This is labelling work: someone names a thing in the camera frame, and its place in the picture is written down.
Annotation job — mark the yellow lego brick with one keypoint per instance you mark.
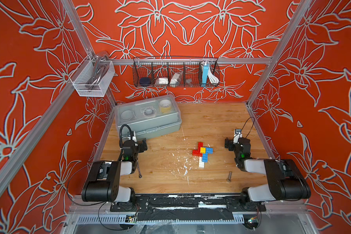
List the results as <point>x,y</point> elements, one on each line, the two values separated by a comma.
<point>203,150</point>

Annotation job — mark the metal bolt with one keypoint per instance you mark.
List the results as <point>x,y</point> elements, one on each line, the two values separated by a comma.
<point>229,179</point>

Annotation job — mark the metal wrench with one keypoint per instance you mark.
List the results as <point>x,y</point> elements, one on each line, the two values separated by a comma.
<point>139,169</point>

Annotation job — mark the white lego brick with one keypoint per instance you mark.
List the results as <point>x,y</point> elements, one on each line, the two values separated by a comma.
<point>201,164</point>

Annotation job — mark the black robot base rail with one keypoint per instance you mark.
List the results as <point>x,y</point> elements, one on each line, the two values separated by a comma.
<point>190,207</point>

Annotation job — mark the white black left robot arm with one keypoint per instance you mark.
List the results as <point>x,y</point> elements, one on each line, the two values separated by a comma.
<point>103,181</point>

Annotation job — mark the yellow tape roll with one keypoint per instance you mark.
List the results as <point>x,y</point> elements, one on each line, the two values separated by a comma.
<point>166,106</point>

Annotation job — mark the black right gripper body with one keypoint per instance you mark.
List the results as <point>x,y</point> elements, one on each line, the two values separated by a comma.
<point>232,146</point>

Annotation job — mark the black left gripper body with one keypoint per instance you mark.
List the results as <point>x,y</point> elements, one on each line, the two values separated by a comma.
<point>138,149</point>

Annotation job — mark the metal tongs in bin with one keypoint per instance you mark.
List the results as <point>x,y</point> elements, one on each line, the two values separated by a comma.
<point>100,69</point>

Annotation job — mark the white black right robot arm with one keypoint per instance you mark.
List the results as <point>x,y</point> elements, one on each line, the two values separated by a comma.
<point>284,179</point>

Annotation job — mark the clear plastic wall bin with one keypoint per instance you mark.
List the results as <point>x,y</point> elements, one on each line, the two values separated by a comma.
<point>84,73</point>

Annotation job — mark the white box in basket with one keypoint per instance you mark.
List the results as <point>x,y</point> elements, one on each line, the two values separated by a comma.
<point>162,81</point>

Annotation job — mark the black wire wall basket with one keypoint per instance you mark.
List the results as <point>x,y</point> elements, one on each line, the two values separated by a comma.
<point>191,67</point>

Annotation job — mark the light blue box in basket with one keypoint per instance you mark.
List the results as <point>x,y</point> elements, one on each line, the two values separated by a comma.
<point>205,71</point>

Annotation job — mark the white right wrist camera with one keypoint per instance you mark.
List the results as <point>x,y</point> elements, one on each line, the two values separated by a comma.
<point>237,135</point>

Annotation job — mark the white packet in basket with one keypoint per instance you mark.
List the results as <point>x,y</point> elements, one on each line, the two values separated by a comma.
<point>176,79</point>

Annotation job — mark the dark blue round object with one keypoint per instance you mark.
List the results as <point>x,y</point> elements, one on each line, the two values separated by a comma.
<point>145,81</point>

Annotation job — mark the grey translucent plastic storage box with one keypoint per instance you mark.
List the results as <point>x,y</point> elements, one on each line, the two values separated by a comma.
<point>144,117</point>

